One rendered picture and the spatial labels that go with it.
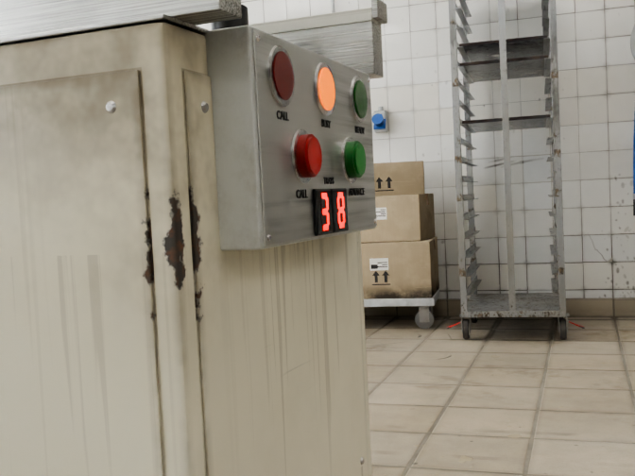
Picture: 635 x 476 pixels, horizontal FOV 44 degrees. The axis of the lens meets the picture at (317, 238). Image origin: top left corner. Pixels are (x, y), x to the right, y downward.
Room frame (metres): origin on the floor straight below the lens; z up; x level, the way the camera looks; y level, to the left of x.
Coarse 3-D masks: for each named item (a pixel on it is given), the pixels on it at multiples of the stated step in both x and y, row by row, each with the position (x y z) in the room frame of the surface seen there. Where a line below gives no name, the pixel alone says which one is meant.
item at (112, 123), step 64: (0, 64) 0.50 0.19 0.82; (64, 64) 0.48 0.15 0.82; (128, 64) 0.46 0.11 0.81; (192, 64) 0.48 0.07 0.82; (0, 128) 0.50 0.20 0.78; (64, 128) 0.48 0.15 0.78; (128, 128) 0.46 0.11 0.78; (192, 128) 0.47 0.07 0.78; (0, 192) 0.50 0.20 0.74; (64, 192) 0.48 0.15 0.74; (128, 192) 0.46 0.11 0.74; (192, 192) 0.47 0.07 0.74; (0, 256) 0.50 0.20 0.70; (64, 256) 0.48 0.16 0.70; (128, 256) 0.46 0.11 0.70; (192, 256) 0.47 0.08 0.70; (256, 256) 0.55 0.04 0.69; (320, 256) 0.66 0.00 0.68; (0, 320) 0.50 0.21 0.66; (64, 320) 0.48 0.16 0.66; (128, 320) 0.47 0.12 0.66; (192, 320) 0.47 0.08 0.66; (256, 320) 0.54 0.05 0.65; (320, 320) 0.65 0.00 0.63; (0, 384) 0.50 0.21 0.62; (64, 384) 0.48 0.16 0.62; (128, 384) 0.47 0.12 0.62; (192, 384) 0.46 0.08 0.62; (256, 384) 0.54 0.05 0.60; (320, 384) 0.64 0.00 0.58; (0, 448) 0.50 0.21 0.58; (64, 448) 0.49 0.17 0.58; (128, 448) 0.47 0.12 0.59; (192, 448) 0.46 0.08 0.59; (256, 448) 0.53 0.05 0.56; (320, 448) 0.64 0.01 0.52
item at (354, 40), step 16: (320, 16) 0.74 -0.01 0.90; (336, 16) 0.73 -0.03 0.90; (352, 16) 0.73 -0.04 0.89; (368, 16) 0.72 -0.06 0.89; (384, 16) 0.73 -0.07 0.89; (272, 32) 0.76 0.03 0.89; (288, 32) 0.75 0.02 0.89; (304, 32) 0.74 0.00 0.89; (320, 32) 0.74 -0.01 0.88; (336, 32) 0.73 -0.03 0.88; (352, 32) 0.73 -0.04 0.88; (368, 32) 0.72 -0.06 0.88; (320, 48) 0.74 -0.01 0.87; (336, 48) 0.73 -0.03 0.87; (352, 48) 0.73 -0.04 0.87; (368, 48) 0.72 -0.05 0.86; (352, 64) 0.73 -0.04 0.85; (368, 64) 0.72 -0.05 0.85
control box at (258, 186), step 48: (240, 48) 0.49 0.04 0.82; (288, 48) 0.54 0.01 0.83; (240, 96) 0.49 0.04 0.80; (336, 96) 0.62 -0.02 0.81; (240, 144) 0.49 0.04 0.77; (288, 144) 0.53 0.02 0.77; (336, 144) 0.62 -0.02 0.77; (240, 192) 0.49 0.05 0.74; (288, 192) 0.53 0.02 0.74; (336, 192) 0.61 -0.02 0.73; (240, 240) 0.49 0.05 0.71; (288, 240) 0.52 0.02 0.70
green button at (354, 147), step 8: (352, 144) 0.63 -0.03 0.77; (360, 144) 0.64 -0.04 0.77; (352, 152) 0.63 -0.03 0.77; (360, 152) 0.64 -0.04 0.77; (352, 160) 0.63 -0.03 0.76; (360, 160) 0.64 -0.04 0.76; (352, 168) 0.63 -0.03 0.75; (360, 168) 0.64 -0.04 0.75; (352, 176) 0.64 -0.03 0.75; (360, 176) 0.64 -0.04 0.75
